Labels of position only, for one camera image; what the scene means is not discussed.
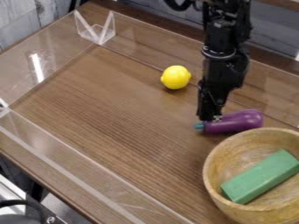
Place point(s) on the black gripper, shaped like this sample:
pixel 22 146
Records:
pixel 223 74

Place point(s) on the purple toy eggplant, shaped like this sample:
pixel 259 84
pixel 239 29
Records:
pixel 234 122

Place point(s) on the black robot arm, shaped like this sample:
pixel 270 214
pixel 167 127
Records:
pixel 227 26

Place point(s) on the brown wooden bowl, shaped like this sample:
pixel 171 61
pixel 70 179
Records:
pixel 233 156

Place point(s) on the yellow toy lemon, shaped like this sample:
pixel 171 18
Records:
pixel 175 77

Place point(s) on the green rectangular block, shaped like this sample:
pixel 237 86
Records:
pixel 261 178

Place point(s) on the clear acrylic corner bracket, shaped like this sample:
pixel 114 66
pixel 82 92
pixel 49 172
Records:
pixel 99 34

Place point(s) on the clear acrylic tray wall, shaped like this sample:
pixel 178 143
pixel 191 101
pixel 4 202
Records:
pixel 103 196

